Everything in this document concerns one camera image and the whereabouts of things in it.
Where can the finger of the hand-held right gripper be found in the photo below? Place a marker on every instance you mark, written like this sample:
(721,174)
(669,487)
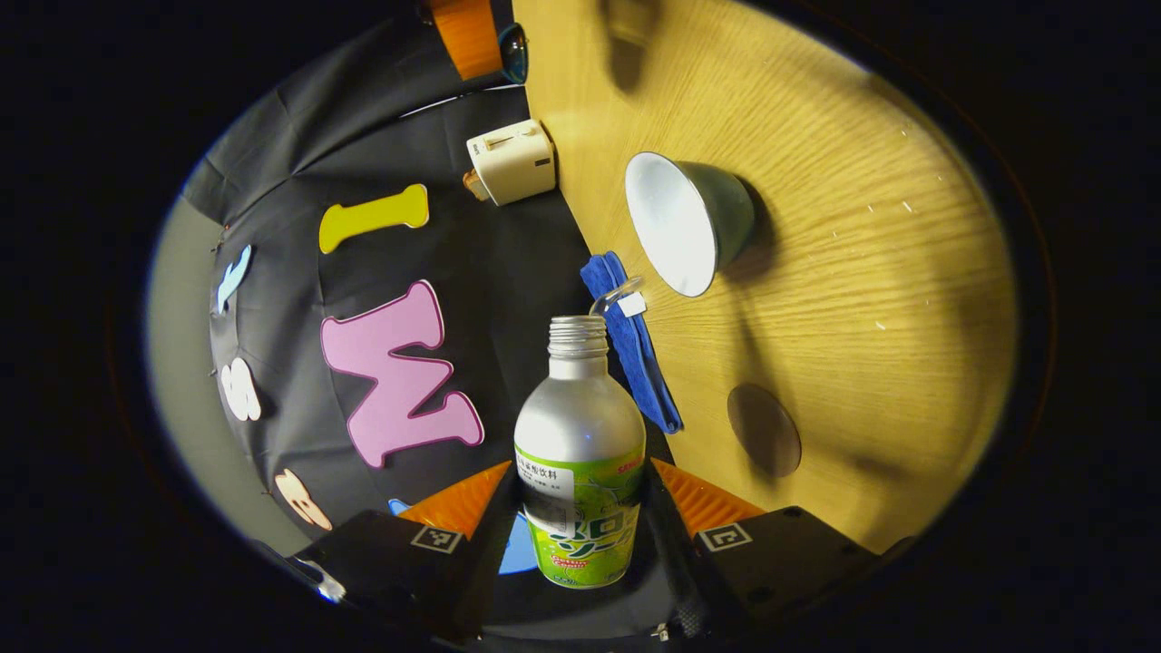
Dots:
(467,36)

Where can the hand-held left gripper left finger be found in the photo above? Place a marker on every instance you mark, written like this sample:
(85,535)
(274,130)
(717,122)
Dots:
(485,558)

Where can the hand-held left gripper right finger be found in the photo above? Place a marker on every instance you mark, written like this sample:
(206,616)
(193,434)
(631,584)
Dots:
(673,544)

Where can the teal teacup lid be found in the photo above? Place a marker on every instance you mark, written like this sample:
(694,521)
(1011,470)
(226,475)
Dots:
(513,53)

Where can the round brown coaster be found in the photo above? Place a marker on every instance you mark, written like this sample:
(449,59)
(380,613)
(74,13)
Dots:
(764,431)

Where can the silver green label water bottle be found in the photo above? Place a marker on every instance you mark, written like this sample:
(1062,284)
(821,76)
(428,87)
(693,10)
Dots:
(579,426)

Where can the teal ceramic teacup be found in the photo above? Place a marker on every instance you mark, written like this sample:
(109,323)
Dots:
(676,222)

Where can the white toaster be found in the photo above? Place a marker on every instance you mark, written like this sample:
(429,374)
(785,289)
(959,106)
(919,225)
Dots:
(512,163)

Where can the toast slice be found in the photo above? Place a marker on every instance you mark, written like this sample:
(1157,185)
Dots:
(474,186)

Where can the blue folded towel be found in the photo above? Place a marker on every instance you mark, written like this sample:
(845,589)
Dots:
(635,354)

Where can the black backdrop cloth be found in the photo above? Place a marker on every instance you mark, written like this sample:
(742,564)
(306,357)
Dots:
(508,263)

